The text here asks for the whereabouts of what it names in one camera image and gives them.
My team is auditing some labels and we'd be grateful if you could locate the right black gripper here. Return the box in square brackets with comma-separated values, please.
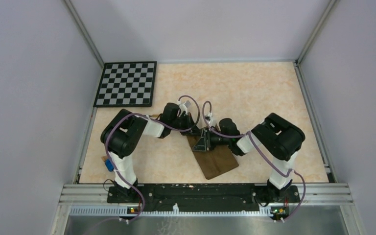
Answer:
[192, 128, 231, 151]

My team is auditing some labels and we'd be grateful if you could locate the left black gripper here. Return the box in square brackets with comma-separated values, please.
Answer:
[169, 112, 202, 136]

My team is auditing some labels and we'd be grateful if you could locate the brown cloth napkin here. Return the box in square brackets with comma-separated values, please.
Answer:
[187, 136, 239, 180]

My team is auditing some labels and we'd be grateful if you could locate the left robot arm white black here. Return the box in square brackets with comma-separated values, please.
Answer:
[100, 101, 199, 202]

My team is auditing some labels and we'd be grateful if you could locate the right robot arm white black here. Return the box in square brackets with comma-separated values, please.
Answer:
[192, 113, 306, 202]

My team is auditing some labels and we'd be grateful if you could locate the black white checkerboard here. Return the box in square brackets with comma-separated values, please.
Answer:
[94, 61, 157, 108]

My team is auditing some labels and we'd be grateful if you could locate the blue toy car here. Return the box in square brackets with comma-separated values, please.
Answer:
[104, 159, 114, 172]

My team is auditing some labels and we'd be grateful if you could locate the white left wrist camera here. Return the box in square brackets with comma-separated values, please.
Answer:
[177, 100, 191, 112]

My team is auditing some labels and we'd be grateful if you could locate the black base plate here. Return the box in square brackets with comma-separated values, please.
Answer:
[107, 183, 301, 212]

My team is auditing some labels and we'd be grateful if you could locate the aluminium frame rail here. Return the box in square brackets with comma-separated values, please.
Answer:
[59, 183, 353, 217]

